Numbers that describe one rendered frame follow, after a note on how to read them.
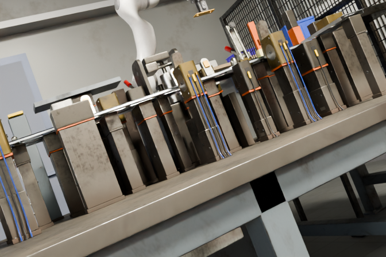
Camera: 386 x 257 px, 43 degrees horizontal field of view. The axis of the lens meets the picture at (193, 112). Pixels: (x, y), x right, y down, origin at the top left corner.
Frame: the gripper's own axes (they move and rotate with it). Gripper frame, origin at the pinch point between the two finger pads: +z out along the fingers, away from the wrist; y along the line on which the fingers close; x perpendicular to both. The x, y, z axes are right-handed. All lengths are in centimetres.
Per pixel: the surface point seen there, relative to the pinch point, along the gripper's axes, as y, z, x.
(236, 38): -18.1, 11.8, 20.0
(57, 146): 0, 33, -69
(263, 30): 14.9, 18.5, 12.4
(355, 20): 38, 29, 32
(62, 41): -297, -90, 5
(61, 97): -32, 12, -57
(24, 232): 19, 54, -88
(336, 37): 15, 30, 43
